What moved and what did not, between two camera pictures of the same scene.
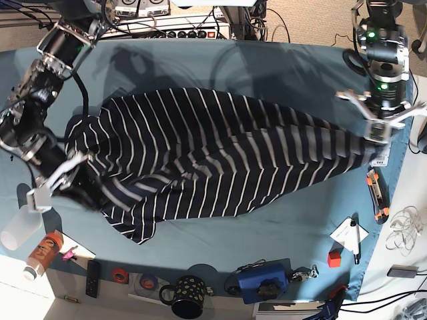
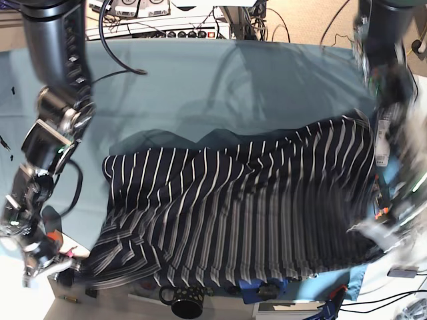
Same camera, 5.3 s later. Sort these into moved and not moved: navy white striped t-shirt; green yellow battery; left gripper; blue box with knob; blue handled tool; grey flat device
Moved: left gripper; navy white striped t-shirt
Not moved: green yellow battery; blue box with knob; blue handled tool; grey flat device
